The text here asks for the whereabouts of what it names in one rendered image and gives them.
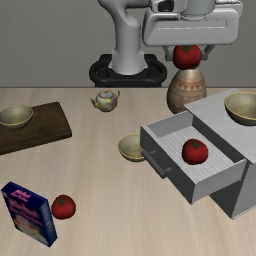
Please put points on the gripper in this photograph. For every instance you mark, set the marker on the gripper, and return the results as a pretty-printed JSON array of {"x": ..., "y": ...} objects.
[{"x": 190, "y": 30}]

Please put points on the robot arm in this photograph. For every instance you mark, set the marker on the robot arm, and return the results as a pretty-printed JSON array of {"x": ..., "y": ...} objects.
[{"x": 126, "y": 40}]

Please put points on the red tomato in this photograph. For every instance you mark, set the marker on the red tomato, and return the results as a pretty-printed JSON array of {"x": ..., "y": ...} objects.
[
  {"x": 186, "y": 57},
  {"x": 195, "y": 151},
  {"x": 63, "y": 207}
]

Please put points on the beige porcelain bowl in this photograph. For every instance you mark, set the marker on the beige porcelain bowl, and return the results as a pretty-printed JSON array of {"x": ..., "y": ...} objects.
[
  {"x": 15, "y": 116},
  {"x": 130, "y": 148},
  {"x": 241, "y": 108}
]

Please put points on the grey cabinet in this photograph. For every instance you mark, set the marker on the grey cabinet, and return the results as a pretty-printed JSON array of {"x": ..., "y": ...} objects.
[{"x": 230, "y": 140}]

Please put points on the grey cabinet drawer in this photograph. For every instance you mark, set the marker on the grey cabinet drawer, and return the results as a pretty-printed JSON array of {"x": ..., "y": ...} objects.
[{"x": 200, "y": 180}]

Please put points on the dark brown cutting board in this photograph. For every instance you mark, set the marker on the dark brown cutting board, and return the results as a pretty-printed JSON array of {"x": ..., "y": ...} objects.
[{"x": 46, "y": 128}]

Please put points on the patterned beige vase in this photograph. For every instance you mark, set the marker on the patterned beige vase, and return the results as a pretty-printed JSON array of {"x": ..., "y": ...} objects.
[{"x": 186, "y": 90}]

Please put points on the floral white teapot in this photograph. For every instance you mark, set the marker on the floral white teapot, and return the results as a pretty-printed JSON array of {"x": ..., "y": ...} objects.
[{"x": 106, "y": 100}]

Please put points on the blue carton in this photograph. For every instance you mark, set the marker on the blue carton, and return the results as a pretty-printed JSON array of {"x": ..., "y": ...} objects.
[{"x": 30, "y": 215}]

